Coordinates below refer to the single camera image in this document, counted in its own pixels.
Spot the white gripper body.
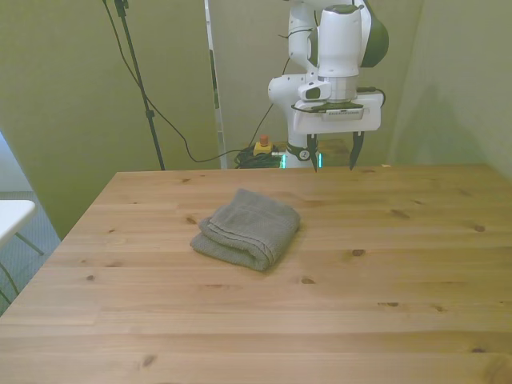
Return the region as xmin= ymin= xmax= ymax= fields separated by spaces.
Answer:
xmin=292 ymin=90 xmax=382 ymax=135

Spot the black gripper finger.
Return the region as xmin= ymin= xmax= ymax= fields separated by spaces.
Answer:
xmin=306 ymin=134 xmax=320 ymax=174
xmin=349 ymin=131 xmax=365 ymax=172

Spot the grey terry towel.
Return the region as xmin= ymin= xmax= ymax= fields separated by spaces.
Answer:
xmin=190 ymin=188 xmax=302 ymax=273

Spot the yellow emergency stop button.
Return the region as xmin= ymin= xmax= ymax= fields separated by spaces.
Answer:
xmin=254 ymin=134 xmax=274 ymax=158

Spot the white upright panel strip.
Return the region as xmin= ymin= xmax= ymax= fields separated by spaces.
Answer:
xmin=203 ymin=0 xmax=230 ymax=170

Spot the black tripod stand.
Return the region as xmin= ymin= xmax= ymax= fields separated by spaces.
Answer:
xmin=113 ymin=0 xmax=166 ymax=171

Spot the white folding side table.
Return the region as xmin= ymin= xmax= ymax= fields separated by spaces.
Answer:
xmin=0 ymin=199 xmax=46 ymax=306

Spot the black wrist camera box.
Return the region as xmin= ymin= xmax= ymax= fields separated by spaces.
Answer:
xmin=290 ymin=102 xmax=366 ymax=121

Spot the coiled black cable bundle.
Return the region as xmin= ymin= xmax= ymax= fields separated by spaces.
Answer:
xmin=233 ymin=146 xmax=288 ymax=170

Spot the black tripod cable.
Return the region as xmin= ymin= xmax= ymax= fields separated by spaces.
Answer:
xmin=102 ymin=0 xmax=257 ymax=163

